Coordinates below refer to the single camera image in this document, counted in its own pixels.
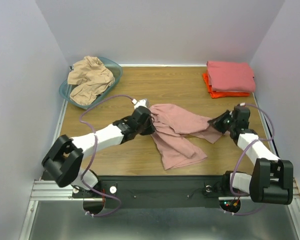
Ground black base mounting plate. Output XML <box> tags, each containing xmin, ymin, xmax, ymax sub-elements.
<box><xmin>72</xmin><ymin>175</ymin><xmax>241</xmax><ymax>210</ymax></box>

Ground folded orange t shirt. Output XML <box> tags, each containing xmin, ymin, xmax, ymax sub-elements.
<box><xmin>202</xmin><ymin>72</ymin><xmax>250</xmax><ymax>99</ymax></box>

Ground beige t shirt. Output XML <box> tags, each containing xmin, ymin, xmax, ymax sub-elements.
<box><xmin>67</xmin><ymin>56</ymin><xmax>115</xmax><ymax>106</ymax></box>

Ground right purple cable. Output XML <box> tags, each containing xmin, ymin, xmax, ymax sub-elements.
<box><xmin>223</xmin><ymin>102</ymin><xmax>276</xmax><ymax>216</ymax></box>

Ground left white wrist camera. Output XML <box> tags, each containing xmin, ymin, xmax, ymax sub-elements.
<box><xmin>131</xmin><ymin>98</ymin><xmax>149</xmax><ymax>110</ymax></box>

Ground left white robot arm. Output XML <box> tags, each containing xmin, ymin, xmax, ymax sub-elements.
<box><xmin>41</xmin><ymin>105</ymin><xmax>155</xmax><ymax>199</ymax></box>

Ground teal plastic basket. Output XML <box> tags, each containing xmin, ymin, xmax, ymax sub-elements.
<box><xmin>59</xmin><ymin>57</ymin><xmax>123</xmax><ymax>110</ymax></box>

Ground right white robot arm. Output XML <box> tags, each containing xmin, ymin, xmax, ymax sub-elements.
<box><xmin>208</xmin><ymin>103</ymin><xmax>294</xmax><ymax>205</ymax></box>

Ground folded salmon pink t shirt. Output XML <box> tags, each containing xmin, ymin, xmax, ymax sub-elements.
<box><xmin>207</xmin><ymin>60</ymin><xmax>256</xmax><ymax>93</ymax></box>

